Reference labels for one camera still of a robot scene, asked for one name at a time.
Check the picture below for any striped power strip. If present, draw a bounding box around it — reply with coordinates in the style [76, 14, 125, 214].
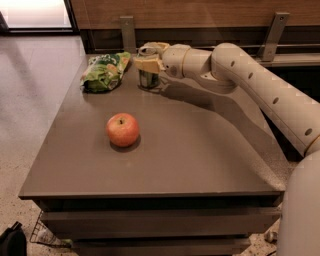
[264, 231, 278, 243]

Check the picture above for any red apple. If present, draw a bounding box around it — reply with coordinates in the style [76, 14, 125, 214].
[106, 113, 140, 147]

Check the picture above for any wire basket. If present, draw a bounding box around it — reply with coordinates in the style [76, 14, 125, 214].
[29, 212, 72, 248]

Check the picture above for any black bag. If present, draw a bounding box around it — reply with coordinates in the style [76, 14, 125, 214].
[0, 221, 27, 256]

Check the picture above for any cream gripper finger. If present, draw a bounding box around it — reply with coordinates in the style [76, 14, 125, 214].
[142, 42, 169, 55]
[133, 55, 165, 74]

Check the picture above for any left metal wall bracket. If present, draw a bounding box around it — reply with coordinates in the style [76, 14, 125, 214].
[120, 16, 136, 54]

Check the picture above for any green rice chip bag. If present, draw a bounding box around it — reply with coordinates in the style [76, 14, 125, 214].
[80, 52, 131, 93]

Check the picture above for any grey drawer cabinet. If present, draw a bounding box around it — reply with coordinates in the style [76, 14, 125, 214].
[20, 68, 287, 256]

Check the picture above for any metal wall bracket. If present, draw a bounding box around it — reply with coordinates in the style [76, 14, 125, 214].
[258, 12, 290, 62]
[120, 16, 136, 54]

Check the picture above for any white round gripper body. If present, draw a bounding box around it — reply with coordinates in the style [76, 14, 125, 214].
[162, 44, 191, 79]

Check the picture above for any metal rail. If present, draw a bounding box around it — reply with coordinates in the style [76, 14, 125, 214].
[97, 44, 320, 55]

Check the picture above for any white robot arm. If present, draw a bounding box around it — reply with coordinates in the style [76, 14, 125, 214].
[133, 42, 320, 256]

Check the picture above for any green soda can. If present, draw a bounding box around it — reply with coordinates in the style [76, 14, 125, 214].
[137, 45, 161, 90]

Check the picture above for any right metal wall bracket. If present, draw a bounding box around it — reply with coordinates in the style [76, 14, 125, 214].
[258, 12, 290, 62]

